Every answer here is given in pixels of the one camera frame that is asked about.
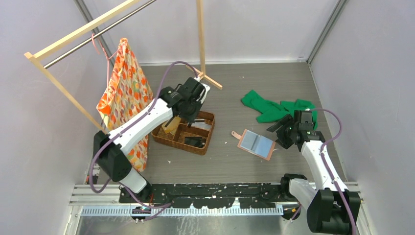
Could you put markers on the brown woven basket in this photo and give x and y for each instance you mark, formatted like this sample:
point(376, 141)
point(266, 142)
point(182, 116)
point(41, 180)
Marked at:
point(177, 140)

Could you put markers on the pink clothes hanger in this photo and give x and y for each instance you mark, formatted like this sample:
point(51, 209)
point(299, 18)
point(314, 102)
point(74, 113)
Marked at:
point(107, 57)

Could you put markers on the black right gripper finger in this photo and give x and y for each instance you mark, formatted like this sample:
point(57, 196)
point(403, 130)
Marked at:
point(283, 121)
point(285, 142)

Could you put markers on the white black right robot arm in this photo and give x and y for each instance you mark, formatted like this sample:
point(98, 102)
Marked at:
point(331, 207)

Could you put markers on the tan leather card holder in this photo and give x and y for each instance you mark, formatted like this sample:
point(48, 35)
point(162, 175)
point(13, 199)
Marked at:
point(255, 144)

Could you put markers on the orange floral cloth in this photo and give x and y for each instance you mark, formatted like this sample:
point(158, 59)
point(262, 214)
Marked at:
point(127, 92)

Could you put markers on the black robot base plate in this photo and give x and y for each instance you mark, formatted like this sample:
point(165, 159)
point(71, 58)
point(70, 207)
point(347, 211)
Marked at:
point(217, 196)

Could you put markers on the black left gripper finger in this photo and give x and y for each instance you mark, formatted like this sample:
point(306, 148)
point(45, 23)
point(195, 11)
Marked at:
point(197, 119)
point(187, 119)

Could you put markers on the beige item in basket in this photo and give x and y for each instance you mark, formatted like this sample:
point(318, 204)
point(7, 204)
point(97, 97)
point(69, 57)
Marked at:
point(171, 126)

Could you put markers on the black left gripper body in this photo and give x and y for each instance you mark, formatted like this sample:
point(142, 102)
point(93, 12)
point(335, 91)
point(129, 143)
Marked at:
point(194, 105)

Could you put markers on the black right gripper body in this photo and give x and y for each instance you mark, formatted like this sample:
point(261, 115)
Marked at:
point(290, 129)

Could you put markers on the black object in basket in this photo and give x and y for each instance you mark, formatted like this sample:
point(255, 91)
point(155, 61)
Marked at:
point(198, 142)

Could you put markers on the aluminium frame rail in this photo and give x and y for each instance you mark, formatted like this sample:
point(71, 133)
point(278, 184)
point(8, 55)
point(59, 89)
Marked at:
point(108, 205)

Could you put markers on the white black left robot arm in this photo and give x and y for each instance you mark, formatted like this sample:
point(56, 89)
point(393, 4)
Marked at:
point(111, 149)

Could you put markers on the card in basket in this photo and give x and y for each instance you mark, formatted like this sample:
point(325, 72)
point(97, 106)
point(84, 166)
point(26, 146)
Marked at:
point(202, 125)

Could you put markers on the wooden clothes rack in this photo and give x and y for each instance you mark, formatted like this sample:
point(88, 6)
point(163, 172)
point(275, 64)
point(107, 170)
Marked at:
point(92, 26)

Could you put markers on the green cloth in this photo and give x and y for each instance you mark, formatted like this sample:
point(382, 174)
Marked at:
point(271, 111)

